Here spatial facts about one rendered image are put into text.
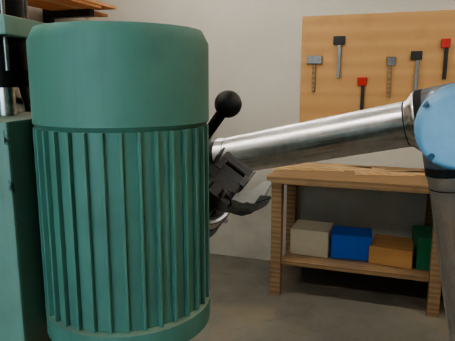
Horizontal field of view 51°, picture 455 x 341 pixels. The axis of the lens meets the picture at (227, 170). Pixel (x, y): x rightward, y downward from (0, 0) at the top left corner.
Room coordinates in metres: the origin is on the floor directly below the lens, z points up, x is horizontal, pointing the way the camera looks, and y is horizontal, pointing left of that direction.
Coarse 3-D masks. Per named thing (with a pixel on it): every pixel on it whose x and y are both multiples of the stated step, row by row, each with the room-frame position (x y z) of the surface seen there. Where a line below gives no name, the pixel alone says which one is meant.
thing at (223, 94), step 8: (224, 96) 0.60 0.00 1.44; (232, 96) 0.60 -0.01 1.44; (216, 104) 0.60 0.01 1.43; (224, 104) 0.59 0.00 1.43; (232, 104) 0.59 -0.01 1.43; (240, 104) 0.60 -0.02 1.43; (216, 112) 0.61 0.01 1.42; (224, 112) 0.60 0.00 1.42; (232, 112) 0.60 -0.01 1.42; (216, 120) 0.61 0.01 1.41; (216, 128) 0.61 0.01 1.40
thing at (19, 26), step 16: (0, 0) 0.49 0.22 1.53; (16, 0) 0.51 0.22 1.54; (0, 16) 0.47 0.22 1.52; (16, 16) 0.50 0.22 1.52; (0, 32) 0.47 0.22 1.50; (16, 32) 0.49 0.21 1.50; (0, 48) 0.49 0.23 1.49; (16, 48) 0.50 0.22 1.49; (0, 64) 0.49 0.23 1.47; (16, 64) 0.50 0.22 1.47; (0, 80) 0.49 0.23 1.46; (16, 80) 0.49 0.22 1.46
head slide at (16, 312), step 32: (0, 96) 0.50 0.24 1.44; (0, 128) 0.44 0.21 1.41; (32, 128) 0.48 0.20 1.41; (0, 160) 0.44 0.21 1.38; (32, 160) 0.47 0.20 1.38; (0, 192) 0.44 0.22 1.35; (32, 192) 0.47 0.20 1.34; (0, 224) 0.44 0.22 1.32; (32, 224) 0.46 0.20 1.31; (0, 256) 0.44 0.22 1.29; (32, 256) 0.46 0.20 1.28; (0, 288) 0.44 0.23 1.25; (32, 288) 0.46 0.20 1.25; (0, 320) 0.44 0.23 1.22; (32, 320) 0.45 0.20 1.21
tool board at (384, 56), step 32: (320, 32) 3.62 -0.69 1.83; (352, 32) 3.54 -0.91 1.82; (384, 32) 3.47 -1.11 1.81; (416, 32) 3.41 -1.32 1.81; (448, 32) 3.34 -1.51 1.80; (320, 64) 3.61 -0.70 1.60; (352, 64) 3.54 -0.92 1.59; (384, 64) 3.47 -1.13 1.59; (416, 64) 3.38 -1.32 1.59; (448, 64) 3.34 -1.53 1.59; (320, 96) 3.61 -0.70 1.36; (352, 96) 3.54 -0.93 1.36; (384, 96) 3.47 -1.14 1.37
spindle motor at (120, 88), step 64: (64, 64) 0.41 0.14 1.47; (128, 64) 0.40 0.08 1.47; (192, 64) 0.44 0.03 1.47; (64, 128) 0.41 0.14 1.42; (128, 128) 0.40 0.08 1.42; (192, 128) 0.45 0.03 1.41; (64, 192) 0.42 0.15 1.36; (128, 192) 0.41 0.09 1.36; (192, 192) 0.45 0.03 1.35; (64, 256) 0.42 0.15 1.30; (128, 256) 0.41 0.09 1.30; (192, 256) 0.45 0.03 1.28; (64, 320) 0.41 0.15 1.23; (128, 320) 0.40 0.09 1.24; (192, 320) 0.44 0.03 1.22
